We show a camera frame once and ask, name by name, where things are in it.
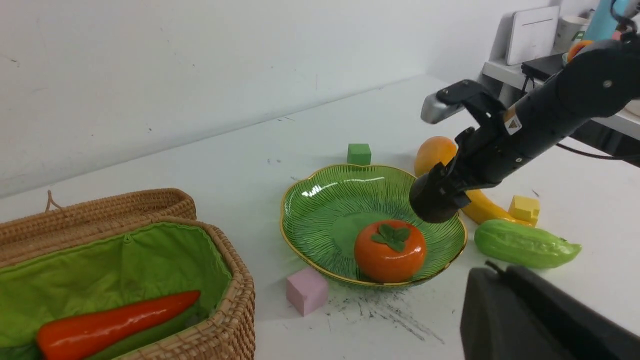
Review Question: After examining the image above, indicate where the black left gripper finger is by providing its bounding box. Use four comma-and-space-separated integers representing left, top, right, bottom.
459, 261, 640, 360

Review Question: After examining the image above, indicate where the yellow foam block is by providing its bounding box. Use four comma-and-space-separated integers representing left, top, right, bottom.
507, 194, 540, 227

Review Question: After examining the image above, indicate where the white paper cup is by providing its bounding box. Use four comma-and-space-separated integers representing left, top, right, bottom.
553, 15, 590, 53

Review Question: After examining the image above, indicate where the orange toy persimmon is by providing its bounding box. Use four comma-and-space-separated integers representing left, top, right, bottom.
353, 219, 428, 284

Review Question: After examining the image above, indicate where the woven wicker basket lid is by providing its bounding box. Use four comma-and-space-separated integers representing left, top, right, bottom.
0, 187, 197, 268

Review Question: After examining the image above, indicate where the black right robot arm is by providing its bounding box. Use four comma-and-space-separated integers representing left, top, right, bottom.
409, 32, 640, 360

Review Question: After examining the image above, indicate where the green foam cube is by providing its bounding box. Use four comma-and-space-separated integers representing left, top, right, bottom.
346, 143, 371, 166

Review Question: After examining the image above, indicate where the orange toy carrot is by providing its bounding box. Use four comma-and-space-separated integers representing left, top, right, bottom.
36, 291, 201, 360

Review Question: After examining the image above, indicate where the yellow toy banana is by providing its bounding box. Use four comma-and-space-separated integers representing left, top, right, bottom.
462, 189, 535, 228

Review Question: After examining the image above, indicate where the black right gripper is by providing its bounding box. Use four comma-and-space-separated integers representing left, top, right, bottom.
409, 131, 531, 223

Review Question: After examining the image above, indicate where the orange yellow toy mango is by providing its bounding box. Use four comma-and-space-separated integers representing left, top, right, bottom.
413, 136, 458, 178

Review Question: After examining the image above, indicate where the green toy bitter gourd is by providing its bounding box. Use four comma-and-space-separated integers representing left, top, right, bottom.
474, 219, 582, 269

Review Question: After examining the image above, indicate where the woven wicker basket green lining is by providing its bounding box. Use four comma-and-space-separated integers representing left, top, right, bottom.
1, 218, 256, 360

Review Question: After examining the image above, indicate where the white router box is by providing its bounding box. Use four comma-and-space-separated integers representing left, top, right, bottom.
505, 6, 560, 66

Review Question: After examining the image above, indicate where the pink foam cube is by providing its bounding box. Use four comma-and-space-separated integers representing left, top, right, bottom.
286, 267, 329, 317

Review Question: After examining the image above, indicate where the blue bottle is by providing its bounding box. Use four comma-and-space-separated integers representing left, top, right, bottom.
582, 0, 630, 42

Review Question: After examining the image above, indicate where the green leaf-shaped glass plate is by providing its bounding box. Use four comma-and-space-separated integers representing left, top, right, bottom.
279, 164, 468, 289

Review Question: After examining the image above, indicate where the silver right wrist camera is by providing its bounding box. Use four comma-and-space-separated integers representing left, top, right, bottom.
420, 79, 508, 133

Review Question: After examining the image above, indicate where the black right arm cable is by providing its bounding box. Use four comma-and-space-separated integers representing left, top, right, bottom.
555, 142, 640, 163

